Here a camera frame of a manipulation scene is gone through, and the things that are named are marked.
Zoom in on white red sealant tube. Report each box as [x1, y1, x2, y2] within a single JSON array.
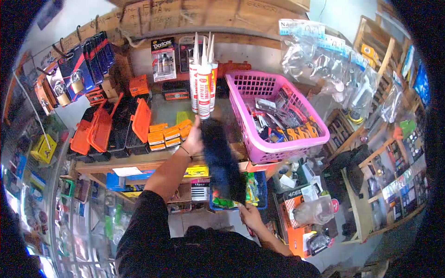
[[197, 38, 212, 120]]

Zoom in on black feather duster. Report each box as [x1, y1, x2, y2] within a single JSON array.
[[200, 116, 254, 237]]

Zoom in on person's body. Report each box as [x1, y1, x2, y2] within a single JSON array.
[[115, 189, 322, 278]]

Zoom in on pink plastic basket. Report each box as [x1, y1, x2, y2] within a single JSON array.
[[225, 71, 330, 164]]

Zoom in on person's right fingers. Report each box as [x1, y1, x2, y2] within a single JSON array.
[[238, 203, 255, 219]]

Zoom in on orange carton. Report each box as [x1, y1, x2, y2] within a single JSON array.
[[278, 189, 339, 258]]

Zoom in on clear plastic jar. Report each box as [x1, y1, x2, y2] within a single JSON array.
[[294, 195, 335, 226]]

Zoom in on person's left hand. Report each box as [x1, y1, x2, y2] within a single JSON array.
[[181, 115, 205, 159]]

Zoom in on full shop shelf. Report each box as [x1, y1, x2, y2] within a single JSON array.
[[33, 0, 334, 212], [323, 16, 432, 245]]

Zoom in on glass display cabinet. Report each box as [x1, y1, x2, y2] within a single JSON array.
[[0, 111, 120, 278]]

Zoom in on bunch of hanging clear bags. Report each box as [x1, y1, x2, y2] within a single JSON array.
[[279, 19, 380, 120]]

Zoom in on person's right hand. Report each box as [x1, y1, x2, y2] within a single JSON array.
[[238, 203, 266, 234]]

